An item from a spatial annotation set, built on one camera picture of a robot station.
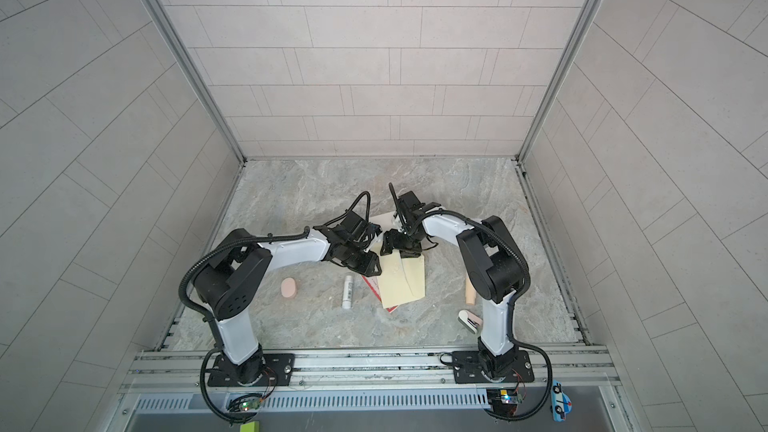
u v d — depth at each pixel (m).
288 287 0.81
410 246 0.80
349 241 0.73
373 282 0.85
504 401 0.68
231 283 0.47
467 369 0.71
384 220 0.99
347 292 0.82
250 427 0.63
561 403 0.66
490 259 0.50
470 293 0.82
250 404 0.64
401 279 0.87
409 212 0.76
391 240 0.81
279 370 0.71
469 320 0.77
